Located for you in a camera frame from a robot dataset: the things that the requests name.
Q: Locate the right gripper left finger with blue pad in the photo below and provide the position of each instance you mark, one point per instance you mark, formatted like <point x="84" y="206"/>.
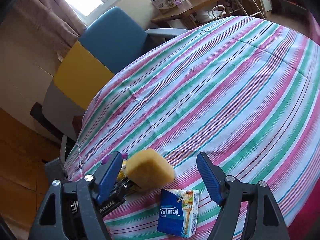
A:
<point x="71" y="210"/>

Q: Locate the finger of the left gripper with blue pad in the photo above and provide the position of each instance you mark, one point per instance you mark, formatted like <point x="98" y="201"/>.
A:
<point x="117" y="196"/>

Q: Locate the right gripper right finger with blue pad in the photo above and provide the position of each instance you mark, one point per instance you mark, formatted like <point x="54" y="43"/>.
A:
<point x="263" y="216"/>

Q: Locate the large yellow sponge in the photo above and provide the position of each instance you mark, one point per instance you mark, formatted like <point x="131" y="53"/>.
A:
<point x="149" y="170"/>

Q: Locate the blue Tempo tissue pack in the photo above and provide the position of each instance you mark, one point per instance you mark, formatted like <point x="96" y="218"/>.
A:
<point x="178" y="212"/>

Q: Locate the yellow rolled sock bundle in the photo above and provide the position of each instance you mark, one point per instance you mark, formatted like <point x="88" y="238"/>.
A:
<point x="122" y="173"/>

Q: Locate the purple candy wrapper centre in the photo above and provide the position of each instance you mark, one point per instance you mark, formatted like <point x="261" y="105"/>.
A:
<point x="106" y="158"/>

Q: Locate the striped pink green bedsheet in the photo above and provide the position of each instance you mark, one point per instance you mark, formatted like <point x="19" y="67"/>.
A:
<point x="241" y="89"/>

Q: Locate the grey yellow blue chair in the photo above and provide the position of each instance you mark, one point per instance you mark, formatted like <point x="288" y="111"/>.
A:
<point x="107" y="46"/>

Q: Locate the wooden side table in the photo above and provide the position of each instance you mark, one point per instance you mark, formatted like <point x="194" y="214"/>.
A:
<point x="182" y="12"/>

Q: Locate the pink curtain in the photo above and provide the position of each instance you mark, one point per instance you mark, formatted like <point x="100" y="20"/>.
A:
<point x="53" y="21"/>

